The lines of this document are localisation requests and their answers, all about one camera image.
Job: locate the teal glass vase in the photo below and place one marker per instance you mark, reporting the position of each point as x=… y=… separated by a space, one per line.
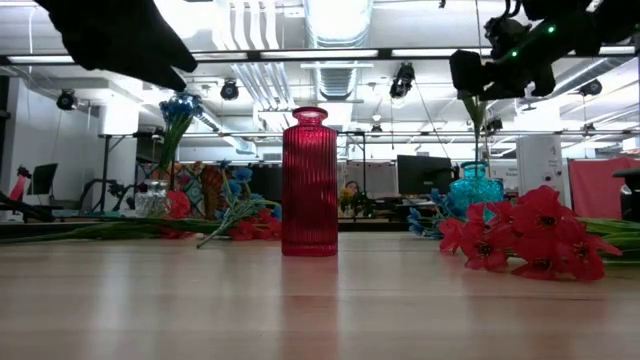
x=475 y=192

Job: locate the black computer monitor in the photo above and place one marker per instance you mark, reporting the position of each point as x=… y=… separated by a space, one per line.
x=42 y=178
x=424 y=174

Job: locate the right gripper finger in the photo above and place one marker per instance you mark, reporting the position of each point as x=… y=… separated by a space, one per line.
x=467 y=72

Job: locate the clear glass vase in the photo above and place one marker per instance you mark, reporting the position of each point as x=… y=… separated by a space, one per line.
x=151 y=200

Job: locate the black background robot arm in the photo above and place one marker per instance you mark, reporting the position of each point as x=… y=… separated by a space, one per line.
x=120 y=190

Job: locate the silver ventilation duct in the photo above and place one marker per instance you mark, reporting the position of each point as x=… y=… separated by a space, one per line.
x=337 y=25

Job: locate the white LED light bar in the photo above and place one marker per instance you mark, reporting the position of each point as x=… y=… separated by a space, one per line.
x=615 y=50
x=420 y=52
x=320 y=53
x=40 y=59
x=220 y=56

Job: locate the red ribbed glass vase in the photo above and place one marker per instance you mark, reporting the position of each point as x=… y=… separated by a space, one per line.
x=310 y=190

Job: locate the colourful patterned tapestry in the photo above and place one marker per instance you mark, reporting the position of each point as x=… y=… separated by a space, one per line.
x=205 y=190

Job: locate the black ceiling spotlight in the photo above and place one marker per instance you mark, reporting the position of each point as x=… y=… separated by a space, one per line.
x=402 y=80
x=66 y=100
x=591 y=87
x=495 y=123
x=229 y=90

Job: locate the white cabinet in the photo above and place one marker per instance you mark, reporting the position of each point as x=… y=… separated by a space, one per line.
x=540 y=170

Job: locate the black metal frame post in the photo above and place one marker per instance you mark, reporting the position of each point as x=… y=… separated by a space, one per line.
x=375 y=226

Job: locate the yellow artificial tulip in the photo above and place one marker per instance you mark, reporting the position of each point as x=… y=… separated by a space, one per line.
x=610 y=223
x=475 y=115
x=615 y=232

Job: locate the blue artificial flower bunch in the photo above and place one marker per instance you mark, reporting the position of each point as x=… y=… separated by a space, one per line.
x=417 y=220
x=240 y=192
x=175 y=112

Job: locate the person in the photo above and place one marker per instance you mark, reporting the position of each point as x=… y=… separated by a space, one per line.
x=352 y=187

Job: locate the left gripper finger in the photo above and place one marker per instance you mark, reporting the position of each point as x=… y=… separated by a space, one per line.
x=177 y=57
x=145 y=67

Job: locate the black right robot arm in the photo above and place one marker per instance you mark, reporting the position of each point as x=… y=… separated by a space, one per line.
x=590 y=25

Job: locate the white ceiling box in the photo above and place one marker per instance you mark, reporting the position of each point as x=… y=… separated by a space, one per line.
x=119 y=120

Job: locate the red partition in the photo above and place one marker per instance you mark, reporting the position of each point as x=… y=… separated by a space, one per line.
x=595 y=190

